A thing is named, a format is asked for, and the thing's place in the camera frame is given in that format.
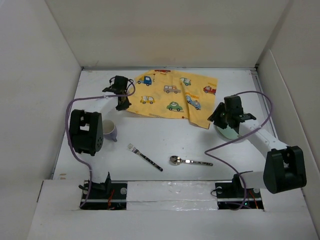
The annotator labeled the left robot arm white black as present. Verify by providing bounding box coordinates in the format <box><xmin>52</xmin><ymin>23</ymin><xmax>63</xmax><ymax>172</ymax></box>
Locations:
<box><xmin>67</xmin><ymin>75</ymin><xmax>135</xmax><ymax>156</ymax></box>

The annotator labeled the purple ceramic mug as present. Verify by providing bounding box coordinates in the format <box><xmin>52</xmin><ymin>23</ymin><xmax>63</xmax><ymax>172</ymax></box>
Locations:
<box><xmin>102</xmin><ymin>119</ymin><xmax>118</xmax><ymax>142</ymax></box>

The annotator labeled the yellow vehicle print cloth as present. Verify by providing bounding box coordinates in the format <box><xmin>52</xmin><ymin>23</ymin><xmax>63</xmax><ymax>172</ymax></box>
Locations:
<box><xmin>127</xmin><ymin>69</ymin><xmax>218</xmax><ymax>129</ymax></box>

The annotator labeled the metal fork patterned handle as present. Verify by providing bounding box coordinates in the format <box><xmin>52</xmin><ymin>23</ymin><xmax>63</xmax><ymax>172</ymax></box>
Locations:
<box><xmin>128</xmin><ymin>143</ymin><xmax>163</xmax><ymax>172</ymax></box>

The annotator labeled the light green floral plate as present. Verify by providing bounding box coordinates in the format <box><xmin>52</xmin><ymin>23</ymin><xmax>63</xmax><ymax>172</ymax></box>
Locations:
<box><xmin>215</xmin><ymin>126</ymin><xmax>247</xmax><ymax>143</ymax></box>

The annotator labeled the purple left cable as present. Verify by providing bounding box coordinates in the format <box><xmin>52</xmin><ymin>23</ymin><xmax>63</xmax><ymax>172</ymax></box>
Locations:
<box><xmin>64</xmin><ymin>79</ymin><xmax>137</xmax><ymax>208</ymax></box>

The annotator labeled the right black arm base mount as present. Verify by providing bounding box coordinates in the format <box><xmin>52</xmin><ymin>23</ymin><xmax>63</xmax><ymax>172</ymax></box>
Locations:
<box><xmin>210</xmin><ymin>174</ymin><xmax>264</xmax><ymax>211</ymax></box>

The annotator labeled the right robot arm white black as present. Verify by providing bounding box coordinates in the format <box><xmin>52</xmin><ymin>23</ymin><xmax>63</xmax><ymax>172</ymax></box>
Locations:
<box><xmin>208</xmin><ymin>95</ymin><xmax>307</xmax><ymax>197</ymax></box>

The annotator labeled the metal spoon patterned handle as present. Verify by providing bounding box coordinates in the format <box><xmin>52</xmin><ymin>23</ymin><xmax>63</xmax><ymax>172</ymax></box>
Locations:
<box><xmin>169</xmin><ymin>155</ymin><xmax>213</xmax><ymax>167</ymax></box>

